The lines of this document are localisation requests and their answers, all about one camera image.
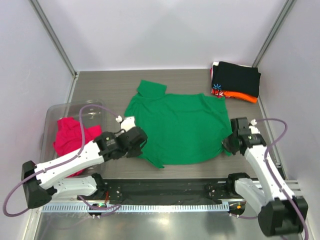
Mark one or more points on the clear plastic bin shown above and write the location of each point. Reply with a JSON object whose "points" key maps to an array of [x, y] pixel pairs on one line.
{"points": [[90, 116]]}

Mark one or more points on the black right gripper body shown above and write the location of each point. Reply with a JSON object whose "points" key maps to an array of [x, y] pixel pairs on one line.
{"points": [[237, 149]]}

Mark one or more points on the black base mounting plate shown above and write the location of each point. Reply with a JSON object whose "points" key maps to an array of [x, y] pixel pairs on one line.
{"points": [[170, 192]]}

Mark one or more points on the pink t shirt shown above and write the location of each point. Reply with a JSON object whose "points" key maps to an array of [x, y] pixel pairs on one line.
{"points": [[69, 137]]}

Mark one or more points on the white slotted cable duct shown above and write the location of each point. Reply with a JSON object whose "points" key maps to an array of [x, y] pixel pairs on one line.
{"points": [[81, 207]]}

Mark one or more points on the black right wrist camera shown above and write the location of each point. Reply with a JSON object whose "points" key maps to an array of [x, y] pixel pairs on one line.
{"points": [[240, 125]]}

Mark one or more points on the orange folded t shirt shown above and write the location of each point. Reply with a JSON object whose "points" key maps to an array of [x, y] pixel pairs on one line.
{"points": [[240, 96]]}

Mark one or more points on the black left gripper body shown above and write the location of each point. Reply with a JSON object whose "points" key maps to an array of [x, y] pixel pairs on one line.
{"points": [[133, 152]]}

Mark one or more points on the green t shirt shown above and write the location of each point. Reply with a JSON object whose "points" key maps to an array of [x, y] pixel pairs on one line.
{"points": [[181, 129]]}

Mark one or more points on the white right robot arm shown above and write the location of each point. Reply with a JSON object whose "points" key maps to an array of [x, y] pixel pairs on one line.
{"points": [[279, 211]]}

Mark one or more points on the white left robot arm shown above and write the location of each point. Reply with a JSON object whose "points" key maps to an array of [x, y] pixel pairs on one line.
{"points": [[46, 181]]}

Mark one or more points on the aluminium frame rail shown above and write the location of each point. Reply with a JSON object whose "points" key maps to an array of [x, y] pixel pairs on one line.
{"points": [[293, 189]]}

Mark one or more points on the black folded t shirt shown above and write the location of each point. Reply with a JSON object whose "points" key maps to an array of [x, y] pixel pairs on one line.
{"points": [[238, 78]]}

